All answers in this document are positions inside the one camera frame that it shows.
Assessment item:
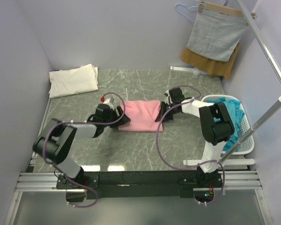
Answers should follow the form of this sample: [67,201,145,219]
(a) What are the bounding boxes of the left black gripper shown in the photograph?
[103,105,131,128]

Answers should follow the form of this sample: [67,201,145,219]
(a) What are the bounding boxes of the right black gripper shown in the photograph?
[155,102,178,123]

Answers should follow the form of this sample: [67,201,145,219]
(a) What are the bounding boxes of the pink t shirt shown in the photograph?
[118,100,161,132]

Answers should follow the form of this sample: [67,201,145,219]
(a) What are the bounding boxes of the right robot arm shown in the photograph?
[155,87,235,187]

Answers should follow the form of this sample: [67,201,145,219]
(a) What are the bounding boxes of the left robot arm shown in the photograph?
[32,103,131,188]

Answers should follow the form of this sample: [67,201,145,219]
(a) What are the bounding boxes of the folded white t shirt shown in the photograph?
[49,64,99,98]

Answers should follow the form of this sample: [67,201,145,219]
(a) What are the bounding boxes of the black base beam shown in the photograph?
[56,169,224,203]

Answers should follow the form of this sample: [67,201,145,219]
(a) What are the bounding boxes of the brown hanging cloth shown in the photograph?
[180,43,240,80]

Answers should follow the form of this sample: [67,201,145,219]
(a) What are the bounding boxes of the teal t shirt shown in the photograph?
[205,97,245,152]

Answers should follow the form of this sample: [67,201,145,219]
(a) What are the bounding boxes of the grey hanging cloth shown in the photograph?
[186,9,248,62]

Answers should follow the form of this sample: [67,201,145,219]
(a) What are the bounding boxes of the white perforated laundry basket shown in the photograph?
[201,95,254,155]

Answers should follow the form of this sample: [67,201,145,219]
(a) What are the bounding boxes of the wooden clip hanger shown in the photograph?
[197,0,245,18]

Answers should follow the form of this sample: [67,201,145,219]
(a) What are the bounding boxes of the metal clothes rack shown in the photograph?
[184,0,281,173]

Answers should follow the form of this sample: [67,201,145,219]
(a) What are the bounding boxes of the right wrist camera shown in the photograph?
[164,90,173,105]

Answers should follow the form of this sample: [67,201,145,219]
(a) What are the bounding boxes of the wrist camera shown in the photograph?
[164,90,173,105]
[100,97,114,109]

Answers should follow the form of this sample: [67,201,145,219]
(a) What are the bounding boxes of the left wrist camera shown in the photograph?
[100,97,114,109]

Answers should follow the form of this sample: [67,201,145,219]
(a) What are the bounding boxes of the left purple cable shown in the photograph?
[42,92,126,208]

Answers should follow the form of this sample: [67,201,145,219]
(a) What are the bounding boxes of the aluminium rail frame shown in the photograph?
[3,97,272,225]

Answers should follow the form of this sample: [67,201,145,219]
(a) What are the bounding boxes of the blue wire hanger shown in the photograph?
[175,0,228,23]

